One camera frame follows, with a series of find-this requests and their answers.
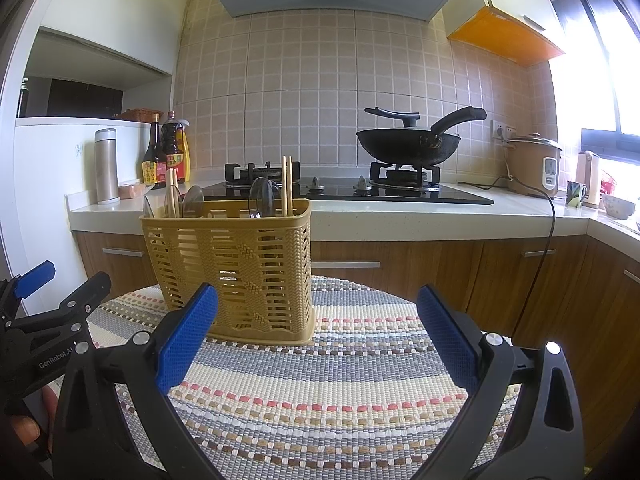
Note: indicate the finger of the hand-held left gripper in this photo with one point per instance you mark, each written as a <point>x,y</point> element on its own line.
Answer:
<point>35,277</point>
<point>87,295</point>

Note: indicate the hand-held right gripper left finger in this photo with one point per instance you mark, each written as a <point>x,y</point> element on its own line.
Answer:
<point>187,340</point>

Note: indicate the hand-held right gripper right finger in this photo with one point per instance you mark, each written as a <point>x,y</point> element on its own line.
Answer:
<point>450,340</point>

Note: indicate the tan plastic utensil basket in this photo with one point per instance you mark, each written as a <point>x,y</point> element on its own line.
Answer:
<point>240,270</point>

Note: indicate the person's left hand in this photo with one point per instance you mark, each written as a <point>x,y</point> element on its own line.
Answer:
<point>22,430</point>

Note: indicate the small pink dish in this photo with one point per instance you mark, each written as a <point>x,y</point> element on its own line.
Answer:
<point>131,191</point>

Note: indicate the steel thermos flask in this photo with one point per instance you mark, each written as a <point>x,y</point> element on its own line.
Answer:
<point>106,170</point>

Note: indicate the dark sauce bottle yellow label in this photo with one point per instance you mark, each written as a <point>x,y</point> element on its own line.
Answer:
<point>148,170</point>

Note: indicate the small sauce bottle red label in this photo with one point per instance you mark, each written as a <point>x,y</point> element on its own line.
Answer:
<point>161,172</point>

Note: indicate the striped woven mat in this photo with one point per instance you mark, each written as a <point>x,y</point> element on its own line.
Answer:
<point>320,400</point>

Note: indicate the large dark sauce bottle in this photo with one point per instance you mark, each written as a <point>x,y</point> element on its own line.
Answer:
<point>173,150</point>

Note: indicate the black burner pan support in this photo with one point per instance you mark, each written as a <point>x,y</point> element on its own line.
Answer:
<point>405,177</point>
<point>250,174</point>

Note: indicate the yellow oil bottle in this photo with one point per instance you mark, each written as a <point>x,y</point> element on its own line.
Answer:
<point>186,155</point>

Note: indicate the dark glass bottle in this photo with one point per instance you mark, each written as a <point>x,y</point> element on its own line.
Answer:
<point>25,97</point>

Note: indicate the black glass gas stove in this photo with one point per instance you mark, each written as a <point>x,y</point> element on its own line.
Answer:
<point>340,192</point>

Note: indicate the brown wicker basket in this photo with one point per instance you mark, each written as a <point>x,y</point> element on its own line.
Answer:
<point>142,114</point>

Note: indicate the beige rice cooker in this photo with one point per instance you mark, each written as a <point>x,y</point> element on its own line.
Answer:
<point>525,165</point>

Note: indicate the dark patterned mug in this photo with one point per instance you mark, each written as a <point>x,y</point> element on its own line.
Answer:
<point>576,195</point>

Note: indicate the black wok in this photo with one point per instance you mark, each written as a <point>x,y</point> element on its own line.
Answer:
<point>400,145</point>

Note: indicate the white bowl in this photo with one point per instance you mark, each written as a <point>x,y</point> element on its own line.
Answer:
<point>619,205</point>

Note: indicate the white electric kettle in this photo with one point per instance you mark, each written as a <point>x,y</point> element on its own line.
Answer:
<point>590,175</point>

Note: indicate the red mesh object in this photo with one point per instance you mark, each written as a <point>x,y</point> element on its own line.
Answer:
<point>609,182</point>

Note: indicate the white wall socket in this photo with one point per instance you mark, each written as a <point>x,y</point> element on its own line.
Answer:
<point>502,131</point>

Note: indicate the dark window frame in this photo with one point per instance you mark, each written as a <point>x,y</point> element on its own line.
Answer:
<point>610,137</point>

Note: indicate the orange wall cabinet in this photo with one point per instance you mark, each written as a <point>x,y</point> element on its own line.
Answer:
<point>500,35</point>

